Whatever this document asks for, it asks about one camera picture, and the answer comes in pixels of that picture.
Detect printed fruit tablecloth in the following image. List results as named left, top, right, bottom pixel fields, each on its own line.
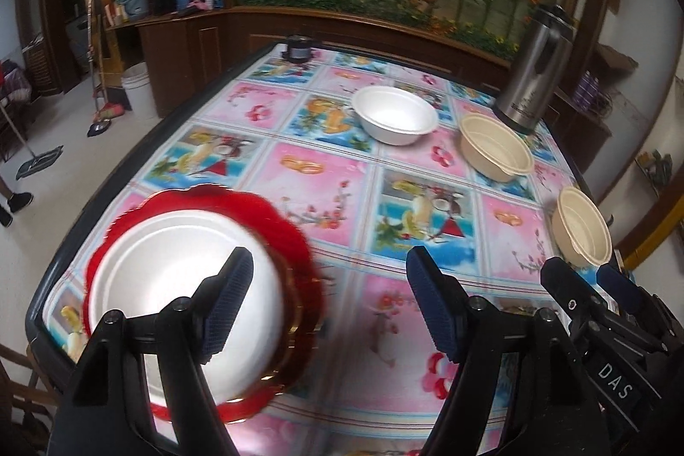
left=40, top=46, right=604, bottom=456

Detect white bucket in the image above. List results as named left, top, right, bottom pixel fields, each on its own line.
left=121, top=62, right=159, bottom=119

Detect wooden chair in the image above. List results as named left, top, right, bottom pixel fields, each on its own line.
left=0, top=344, right=59, bottom=456

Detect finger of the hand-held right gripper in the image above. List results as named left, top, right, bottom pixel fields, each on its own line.
left=596, top=264, right=684, bottom=335
left=540, top=256, right=609, bottom=324

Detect beige plastic bowl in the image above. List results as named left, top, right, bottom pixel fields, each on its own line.
left=551, top=185, right=613, bottom=268
left=460, top=114, right=535, bottom=182

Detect steel thermos jug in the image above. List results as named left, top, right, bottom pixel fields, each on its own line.
left=492, top=3, right=575, bottom=135

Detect red plastic plate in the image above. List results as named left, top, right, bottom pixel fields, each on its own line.
left=82, top=185, right=328, bottom=425

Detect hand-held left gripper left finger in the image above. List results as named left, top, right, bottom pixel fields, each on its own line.
left=47, top=247, right=255, bottom=456

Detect small white bowl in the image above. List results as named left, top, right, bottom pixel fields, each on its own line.
left=351, top=85, right=440, bottom=147

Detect flat mop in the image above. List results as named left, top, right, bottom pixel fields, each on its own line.
left=0, top=106, right=65, bottom=180

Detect broom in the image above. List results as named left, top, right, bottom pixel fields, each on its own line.
left=87, top=0, right=127, bottom=138

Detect small black round object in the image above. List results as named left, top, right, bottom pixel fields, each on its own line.
left=282, top=35, right=313, bottom=62

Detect brown wooden cabinet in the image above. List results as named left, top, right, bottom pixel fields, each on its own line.
left=104, top=4, right=613, bottom=168

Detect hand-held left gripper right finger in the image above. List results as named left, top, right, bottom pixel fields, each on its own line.
left=405, top=245, right=610, bottom=456

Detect black-rimmed table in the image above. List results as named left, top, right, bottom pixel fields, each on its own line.
left=24, top=40, right=626, bottom=456

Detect large white bowl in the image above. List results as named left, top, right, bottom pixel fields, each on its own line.
left=87, top=209, right=284, bottom=406

